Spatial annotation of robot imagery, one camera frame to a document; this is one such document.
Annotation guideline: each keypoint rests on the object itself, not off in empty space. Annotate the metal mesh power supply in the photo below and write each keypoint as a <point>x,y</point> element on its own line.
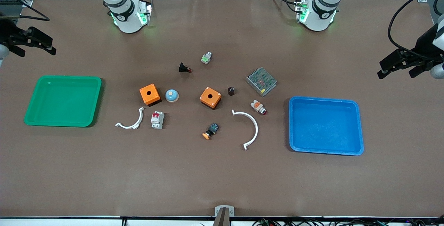
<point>261,81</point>

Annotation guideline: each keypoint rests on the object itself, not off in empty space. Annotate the brown table mat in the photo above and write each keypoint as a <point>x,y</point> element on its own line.
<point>222,177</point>

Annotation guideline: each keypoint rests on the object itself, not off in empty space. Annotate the orange push button switch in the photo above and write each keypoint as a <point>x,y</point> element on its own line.
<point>211,129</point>

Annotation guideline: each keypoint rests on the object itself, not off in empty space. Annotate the green plastic tray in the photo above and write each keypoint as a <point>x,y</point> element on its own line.
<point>62,101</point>

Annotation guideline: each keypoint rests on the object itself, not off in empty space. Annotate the large white curved clip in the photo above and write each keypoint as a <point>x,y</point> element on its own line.
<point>255,126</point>

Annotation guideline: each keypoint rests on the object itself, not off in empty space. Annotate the red white indicator lamp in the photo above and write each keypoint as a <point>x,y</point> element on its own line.
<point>257,106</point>

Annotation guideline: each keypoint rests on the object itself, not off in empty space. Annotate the green white push button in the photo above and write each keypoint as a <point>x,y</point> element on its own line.
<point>206,58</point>

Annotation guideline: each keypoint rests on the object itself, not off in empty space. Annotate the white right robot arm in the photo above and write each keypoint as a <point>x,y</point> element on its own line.
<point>121,18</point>

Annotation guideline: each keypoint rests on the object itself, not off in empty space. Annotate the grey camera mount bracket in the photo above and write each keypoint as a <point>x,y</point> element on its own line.
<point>224,212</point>

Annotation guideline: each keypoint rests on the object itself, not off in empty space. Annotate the right base connector box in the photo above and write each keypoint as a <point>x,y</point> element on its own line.
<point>145,14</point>

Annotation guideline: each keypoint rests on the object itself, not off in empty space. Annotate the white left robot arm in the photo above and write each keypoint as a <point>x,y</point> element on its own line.
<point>321,14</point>

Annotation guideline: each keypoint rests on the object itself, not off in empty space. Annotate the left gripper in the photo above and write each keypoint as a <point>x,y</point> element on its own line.
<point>424,46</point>

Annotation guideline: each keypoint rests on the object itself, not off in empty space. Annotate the white red circuit breaker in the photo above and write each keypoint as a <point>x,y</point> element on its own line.
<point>157,120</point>

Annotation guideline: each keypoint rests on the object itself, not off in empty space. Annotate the small black capacitor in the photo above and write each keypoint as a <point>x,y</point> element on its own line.
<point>231,91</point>

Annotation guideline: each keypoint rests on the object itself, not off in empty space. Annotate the small white curved clip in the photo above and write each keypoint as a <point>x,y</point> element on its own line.
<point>139,119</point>

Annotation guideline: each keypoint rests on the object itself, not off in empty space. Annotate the blue plastic tray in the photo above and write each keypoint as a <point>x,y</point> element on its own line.
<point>326,125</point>

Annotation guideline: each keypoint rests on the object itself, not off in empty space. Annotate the orange button enclosure box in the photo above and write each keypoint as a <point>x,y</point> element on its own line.
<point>210,97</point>
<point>150,94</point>

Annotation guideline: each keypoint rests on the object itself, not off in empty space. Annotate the black red indicator light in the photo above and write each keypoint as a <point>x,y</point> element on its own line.
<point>183,67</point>

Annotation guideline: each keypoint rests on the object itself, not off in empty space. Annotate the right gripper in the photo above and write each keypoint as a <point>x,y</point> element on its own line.
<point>7,34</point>

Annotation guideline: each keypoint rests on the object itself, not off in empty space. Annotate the blue dome buzzer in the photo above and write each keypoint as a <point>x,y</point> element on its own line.
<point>171,95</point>

